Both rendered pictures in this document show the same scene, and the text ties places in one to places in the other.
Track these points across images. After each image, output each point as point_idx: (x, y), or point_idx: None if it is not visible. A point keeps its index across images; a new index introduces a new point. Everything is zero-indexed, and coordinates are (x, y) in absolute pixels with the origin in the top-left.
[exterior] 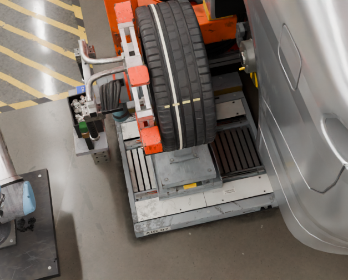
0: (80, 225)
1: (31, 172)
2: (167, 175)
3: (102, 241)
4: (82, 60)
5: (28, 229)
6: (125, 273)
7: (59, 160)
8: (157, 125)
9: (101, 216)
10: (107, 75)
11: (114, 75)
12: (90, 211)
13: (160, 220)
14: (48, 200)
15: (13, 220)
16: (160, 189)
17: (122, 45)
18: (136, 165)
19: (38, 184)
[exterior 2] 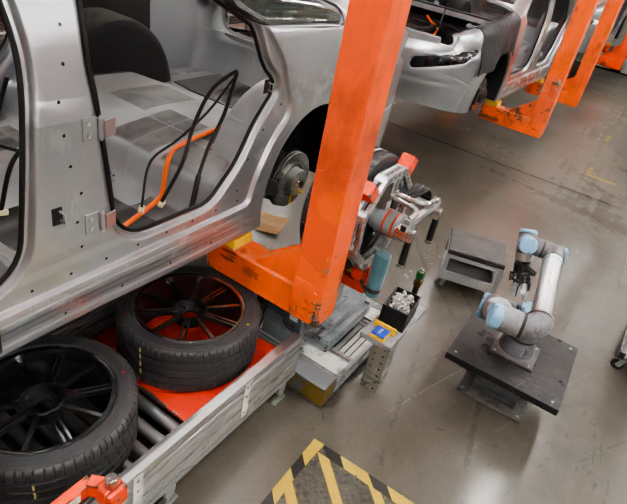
0: (431, 361)
1: (461, 358)
2: (357, 295)
3: (423, 341)
4: (417, 218)
5: (486, 332)
6: (422, 319)
7: (411, 413)
8: (368, 245)
9: (410, 352)
10: (401, 218)
11: (398, 214)
12: (416, 361)
13: (378, 307)
14: (460, 333)
15: (496, 341)
16: (364, 307)
17: (399, 172)
18: (357, 344)
19: (461, 348)
